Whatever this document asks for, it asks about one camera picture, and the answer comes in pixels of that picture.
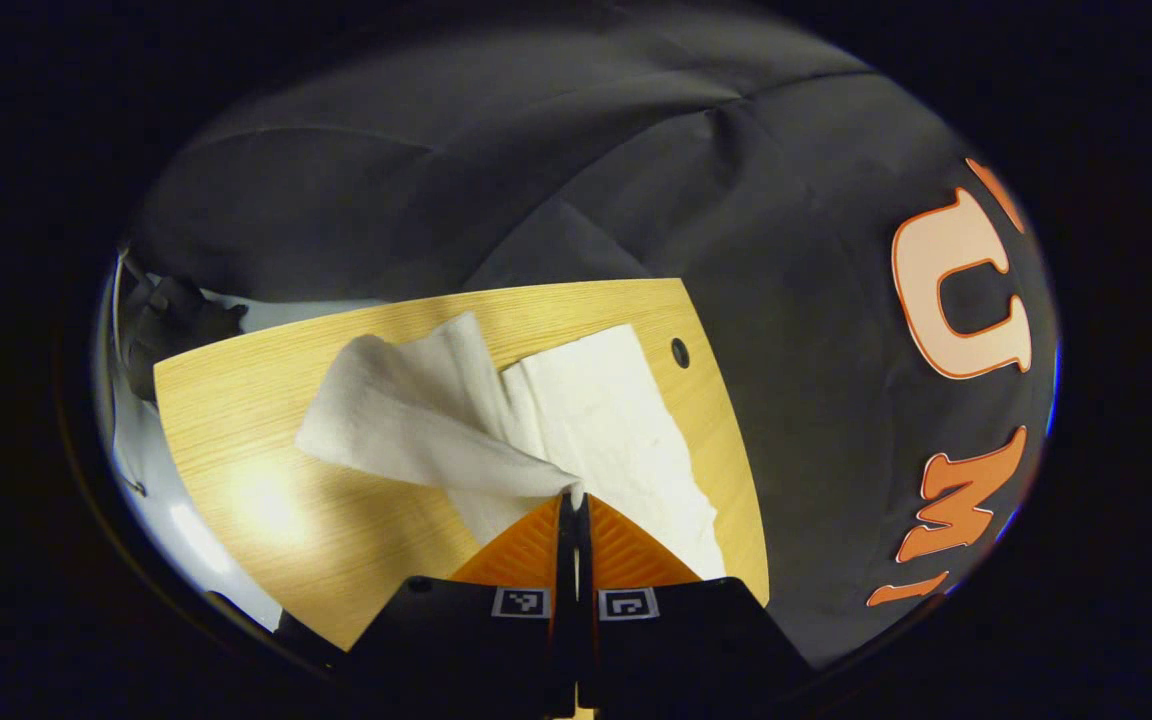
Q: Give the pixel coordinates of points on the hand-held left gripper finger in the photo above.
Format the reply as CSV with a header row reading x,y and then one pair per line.
x,y
566,600
586,600

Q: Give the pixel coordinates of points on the white jeans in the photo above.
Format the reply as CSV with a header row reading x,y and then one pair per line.
x,y
596,420

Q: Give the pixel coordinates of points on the dark cloth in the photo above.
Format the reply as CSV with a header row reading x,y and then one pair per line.
x,y
176,325

